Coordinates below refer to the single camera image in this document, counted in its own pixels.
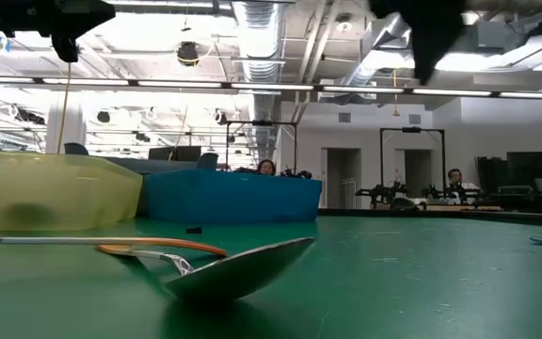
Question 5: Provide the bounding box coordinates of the pile of loose spoons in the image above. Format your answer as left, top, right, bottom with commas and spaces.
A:
0, 214, 542, 339

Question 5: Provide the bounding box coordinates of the orange-handled metal spoon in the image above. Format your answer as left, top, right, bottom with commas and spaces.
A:
96, 234, 317, 303
0, 234, 229, 258

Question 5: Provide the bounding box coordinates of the dark blue plastic tray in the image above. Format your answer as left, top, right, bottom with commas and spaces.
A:
144, 169, 324, 224

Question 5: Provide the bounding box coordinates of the black ceiling-mounted device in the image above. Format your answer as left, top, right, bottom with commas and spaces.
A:
175, 40, 201, 68

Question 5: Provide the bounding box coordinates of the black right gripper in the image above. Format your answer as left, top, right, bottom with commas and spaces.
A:
368, 0, 468, 85

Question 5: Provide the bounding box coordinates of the grey-blue plastic bin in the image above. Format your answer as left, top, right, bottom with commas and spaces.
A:
63, 141, 219, 177

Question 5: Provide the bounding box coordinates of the yellow-green plastic tray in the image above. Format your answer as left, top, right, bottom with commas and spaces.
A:
0, 151, 144, 233

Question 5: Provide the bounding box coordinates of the silver ceiling duct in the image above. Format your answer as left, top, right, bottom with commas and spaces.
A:
349, 11, 416, 89

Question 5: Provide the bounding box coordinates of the person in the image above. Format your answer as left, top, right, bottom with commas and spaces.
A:
444, 168, 482, 199
256, 158, 278, 177

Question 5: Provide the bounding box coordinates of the black equipment rack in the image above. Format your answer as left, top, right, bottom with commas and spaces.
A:
475, 154, 542, 206

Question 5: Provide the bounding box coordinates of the black monitor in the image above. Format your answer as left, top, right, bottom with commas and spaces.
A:
505, 150, 542, 182
148, 145, 203, 163

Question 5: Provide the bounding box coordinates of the black metal frame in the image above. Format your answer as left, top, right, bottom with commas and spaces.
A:
225, 120, 299, 178
378, 125, 447, 199

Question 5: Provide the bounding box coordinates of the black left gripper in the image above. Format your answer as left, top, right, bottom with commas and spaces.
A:
0, 0, 117, 63

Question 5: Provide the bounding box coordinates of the long ceiling light strip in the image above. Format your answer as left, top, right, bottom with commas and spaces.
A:
322, 84, 542, 101
0, 74, 317, 91

